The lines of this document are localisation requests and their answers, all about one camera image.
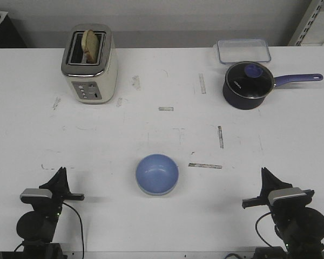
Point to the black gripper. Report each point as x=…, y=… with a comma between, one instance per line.
x=59, y=194
x=269, y=183

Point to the blue bowl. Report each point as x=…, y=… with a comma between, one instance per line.
x=157, y=174

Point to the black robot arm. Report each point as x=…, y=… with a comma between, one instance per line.
x=37, y=227
x=301, y=228

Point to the dark blue saucepan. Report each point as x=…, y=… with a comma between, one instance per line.
x=249, y=104

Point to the glass pot lid blue knob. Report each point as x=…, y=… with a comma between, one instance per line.
x=249, y=80

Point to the cream and chrome toaster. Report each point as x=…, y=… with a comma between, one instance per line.
x=90, y=83

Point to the clear plastic food container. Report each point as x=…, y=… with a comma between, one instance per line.
x=232, y=51

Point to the slice of toast bread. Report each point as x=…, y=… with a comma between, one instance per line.
x=90, y=44

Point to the white metal shelf rail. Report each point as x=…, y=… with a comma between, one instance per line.
x=314, y=8

